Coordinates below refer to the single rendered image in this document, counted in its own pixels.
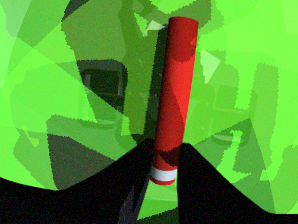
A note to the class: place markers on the red peg with white band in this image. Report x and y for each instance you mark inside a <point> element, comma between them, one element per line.
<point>176,85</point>

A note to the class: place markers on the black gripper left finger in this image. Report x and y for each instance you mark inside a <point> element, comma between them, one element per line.
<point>112,196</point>

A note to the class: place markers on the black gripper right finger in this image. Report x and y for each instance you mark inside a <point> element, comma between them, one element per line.
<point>206,197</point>

